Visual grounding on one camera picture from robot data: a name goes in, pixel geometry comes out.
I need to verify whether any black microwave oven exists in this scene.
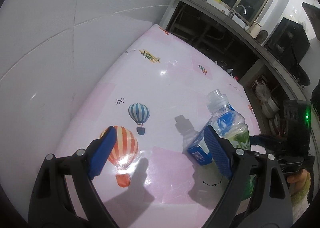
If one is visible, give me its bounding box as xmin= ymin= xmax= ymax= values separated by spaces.
xmin=264 ymin=18 xmax=310 ymax=75

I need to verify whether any black wok pan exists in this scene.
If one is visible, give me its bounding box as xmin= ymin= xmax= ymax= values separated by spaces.
xmin=291 ymin=65 xmax=311 ymax=87

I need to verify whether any green plastic drink bottle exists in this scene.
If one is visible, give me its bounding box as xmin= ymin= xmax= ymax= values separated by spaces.
xmin=182 ymin=89 xmax=257 ymax=201

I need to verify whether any cooking oil bottle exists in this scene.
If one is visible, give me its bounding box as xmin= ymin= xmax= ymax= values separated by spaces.
xmin=226 ymin=69 xmax=239 ymax=81

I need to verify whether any blue toothpaste box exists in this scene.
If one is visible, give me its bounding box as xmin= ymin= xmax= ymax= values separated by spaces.
xmin=187 ymin=132 xmax=212 ymax=166

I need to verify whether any white plastic bag on shelf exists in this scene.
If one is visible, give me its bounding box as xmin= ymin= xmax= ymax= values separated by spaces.
xmin=255 ymin=80 xmax=271 ymax=103

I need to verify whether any kitchen faucet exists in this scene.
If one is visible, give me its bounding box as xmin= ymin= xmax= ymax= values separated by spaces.
xmin=228 ymin=4 xmax=247 ymax=18

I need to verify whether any stack of plates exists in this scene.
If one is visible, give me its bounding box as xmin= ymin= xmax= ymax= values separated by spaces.
xmin=268 ymin=113 xmax=280 ymax=136

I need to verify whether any pink patterned tablecloth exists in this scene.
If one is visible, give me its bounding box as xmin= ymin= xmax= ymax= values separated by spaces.
xmin=56 ymin=25 xmax=260 ymax=227

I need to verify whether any stack of white bowls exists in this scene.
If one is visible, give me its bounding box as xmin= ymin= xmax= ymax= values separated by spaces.
xmin=261 ymin=96 xmax=280 ymax=119

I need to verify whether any person's right hand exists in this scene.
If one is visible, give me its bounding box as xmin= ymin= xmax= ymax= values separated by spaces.
xmin=287 ymin=169 xmax=308 ymax=191

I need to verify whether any cream enamel kettle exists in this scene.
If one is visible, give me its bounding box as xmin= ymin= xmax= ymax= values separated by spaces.
xmin=249 ymin=21 xmax=262 ymax=39

